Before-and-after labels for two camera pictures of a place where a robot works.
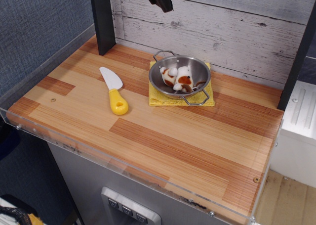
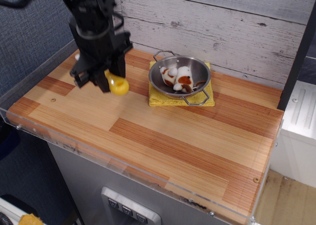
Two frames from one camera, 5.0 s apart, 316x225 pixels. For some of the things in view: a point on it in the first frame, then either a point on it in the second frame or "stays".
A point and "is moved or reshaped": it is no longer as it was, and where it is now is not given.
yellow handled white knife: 113,82 is moved or reshaped
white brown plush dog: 181,78 stays
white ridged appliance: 294,155 stays
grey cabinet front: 85,177 stays
